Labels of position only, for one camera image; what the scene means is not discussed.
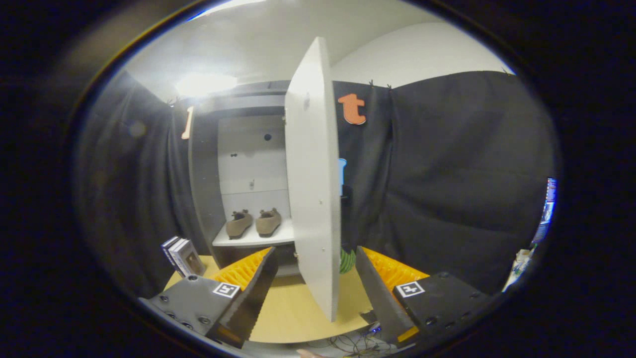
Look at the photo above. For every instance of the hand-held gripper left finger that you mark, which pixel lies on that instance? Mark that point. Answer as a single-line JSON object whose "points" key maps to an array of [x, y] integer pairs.
{"points": [[258, 293]]}

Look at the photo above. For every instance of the green striped object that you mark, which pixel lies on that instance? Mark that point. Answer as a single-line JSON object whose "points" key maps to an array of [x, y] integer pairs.
{"points": [[347, 262]]}

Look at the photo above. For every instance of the upright dark book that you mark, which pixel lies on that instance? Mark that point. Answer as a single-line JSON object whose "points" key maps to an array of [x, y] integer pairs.
{"points": [[168, 247]]}

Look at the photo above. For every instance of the white shoe cabinet door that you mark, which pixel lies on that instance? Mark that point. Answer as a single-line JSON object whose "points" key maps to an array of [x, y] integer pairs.
{"points": [[313, 174]]}

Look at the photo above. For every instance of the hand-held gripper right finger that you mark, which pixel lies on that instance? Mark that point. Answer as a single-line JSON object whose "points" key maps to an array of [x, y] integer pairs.
{"points": [[375, 288]]}

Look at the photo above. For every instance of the computer monitor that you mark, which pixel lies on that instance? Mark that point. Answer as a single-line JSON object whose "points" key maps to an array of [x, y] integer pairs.
{"points": [[545, 209]]}

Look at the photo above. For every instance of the brown suede shoe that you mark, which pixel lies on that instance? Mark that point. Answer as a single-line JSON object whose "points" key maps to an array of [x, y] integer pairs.
{"points": [[238, 224], [268, 223]]}

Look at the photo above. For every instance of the ceiling light strip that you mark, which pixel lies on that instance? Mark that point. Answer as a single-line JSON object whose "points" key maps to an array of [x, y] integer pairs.
{"points": [[223, 7]]}

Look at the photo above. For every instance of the pale desk clutter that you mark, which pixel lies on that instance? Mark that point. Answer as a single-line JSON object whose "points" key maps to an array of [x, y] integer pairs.
{"points": [[519, 268]]}

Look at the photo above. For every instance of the upright book with picture cover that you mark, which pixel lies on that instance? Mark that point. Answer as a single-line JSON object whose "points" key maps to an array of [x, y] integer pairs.
{"points": [[190, 258]]}

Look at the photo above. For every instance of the black backdrop cloth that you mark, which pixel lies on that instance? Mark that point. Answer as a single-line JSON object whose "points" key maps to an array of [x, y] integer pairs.
{"points": [[447, 174]]}

